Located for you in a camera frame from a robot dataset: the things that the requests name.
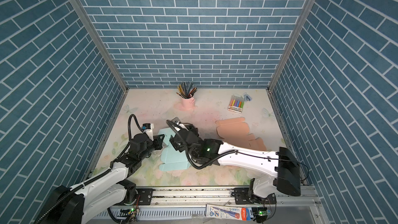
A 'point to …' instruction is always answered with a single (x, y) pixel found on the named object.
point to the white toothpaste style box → (228, 212)
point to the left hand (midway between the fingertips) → (165, 135)
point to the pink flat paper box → (235, 131)
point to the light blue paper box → (171, 159)
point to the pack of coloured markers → (236, 103)
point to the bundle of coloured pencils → (186, 90)
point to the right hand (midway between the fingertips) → (176, 129)
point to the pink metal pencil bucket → (188, 103)
